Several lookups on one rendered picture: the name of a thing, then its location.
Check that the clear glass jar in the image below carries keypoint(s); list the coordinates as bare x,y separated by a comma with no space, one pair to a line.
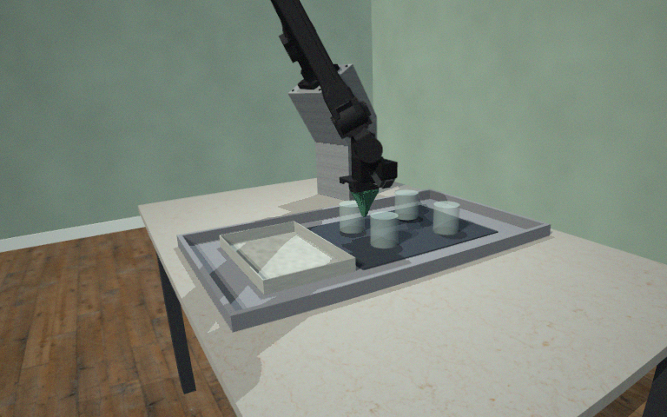
351,220
406,204
384,229
446,218

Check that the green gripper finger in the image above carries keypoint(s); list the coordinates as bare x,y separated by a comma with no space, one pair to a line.
365,199
371,198

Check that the white shallow tray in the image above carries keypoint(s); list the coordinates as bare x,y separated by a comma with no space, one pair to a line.
276,250

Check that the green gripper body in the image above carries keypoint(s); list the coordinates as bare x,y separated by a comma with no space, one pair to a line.
357,186

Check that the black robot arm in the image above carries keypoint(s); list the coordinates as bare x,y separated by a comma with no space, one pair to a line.
318,66

